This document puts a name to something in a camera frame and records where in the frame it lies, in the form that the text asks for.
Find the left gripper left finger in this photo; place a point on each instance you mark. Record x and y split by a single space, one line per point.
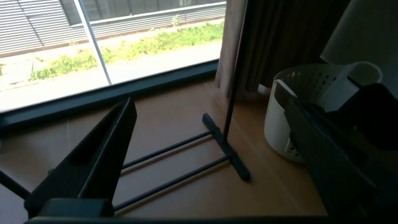
93 161

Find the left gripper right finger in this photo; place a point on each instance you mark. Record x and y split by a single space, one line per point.
335 174

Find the white laundry basket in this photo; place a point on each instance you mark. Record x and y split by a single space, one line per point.
276 124

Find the black clothes rack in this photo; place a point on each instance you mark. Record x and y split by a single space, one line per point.
227 148

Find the window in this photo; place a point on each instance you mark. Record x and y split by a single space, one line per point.
124 91

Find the brown curtain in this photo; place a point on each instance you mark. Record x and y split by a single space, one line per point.
280 40

